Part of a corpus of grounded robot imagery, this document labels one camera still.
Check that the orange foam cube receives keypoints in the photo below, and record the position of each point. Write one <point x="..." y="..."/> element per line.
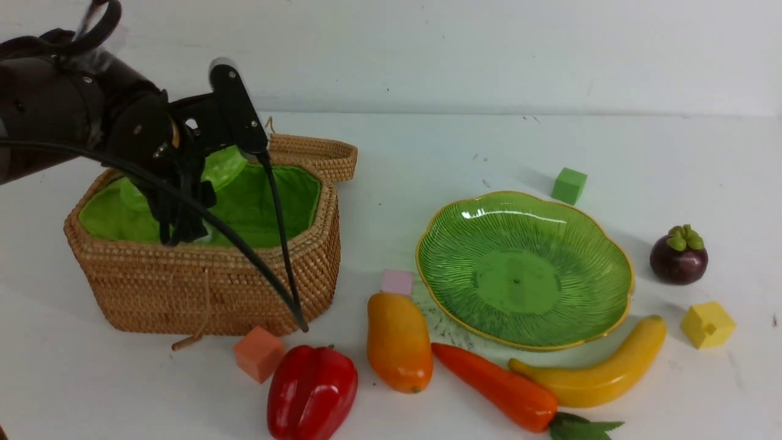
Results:
<point x="258" y="354"/>

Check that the pink foam cube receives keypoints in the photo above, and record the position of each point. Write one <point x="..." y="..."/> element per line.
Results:
<point x="397" y="281"/>

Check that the red bell pepper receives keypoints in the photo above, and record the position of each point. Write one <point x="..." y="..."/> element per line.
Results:
<point x="311" y="393"/>

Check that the yellow foam cube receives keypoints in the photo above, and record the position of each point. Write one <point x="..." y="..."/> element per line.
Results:
<point x="708" y="325"/>

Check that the woven wicker basket lid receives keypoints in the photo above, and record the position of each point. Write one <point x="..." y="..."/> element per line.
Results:
<point x="335" y="160"/>

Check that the woven wicker basket green lining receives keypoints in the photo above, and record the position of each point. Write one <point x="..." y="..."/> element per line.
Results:
<point x="195" y="290"/>

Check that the green leaf-shaped glass plate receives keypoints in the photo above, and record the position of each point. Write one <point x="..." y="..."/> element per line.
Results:
<point x="532" y="274"/>

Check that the yellow banana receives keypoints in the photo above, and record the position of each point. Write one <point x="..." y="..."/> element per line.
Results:
<point x="605" y="381"/>

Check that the green chayote squash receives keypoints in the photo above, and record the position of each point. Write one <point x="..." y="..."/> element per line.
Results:
<point x="132" y="219"/>

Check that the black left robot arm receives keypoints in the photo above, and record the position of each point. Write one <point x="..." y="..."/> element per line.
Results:
<point x="56" y="108"/>

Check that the orange yellow mango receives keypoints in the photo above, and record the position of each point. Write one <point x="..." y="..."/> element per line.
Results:
<point x="398" y="346"/>

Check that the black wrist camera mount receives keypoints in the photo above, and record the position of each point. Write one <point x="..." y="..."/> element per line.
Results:
<point x="223" y="118"/>

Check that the purple mangosteen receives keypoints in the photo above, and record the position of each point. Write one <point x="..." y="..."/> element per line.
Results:
<point x="680" y="257"/>

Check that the green foam cube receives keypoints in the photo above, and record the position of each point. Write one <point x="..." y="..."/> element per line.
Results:
<point x="569" y="185"/>

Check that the orange carrot with green leaves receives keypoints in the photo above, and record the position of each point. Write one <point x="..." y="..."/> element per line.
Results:
<point x="526" y="403"/>

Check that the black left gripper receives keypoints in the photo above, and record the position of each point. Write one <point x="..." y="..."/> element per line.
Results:
<point x="143" y="131"/>

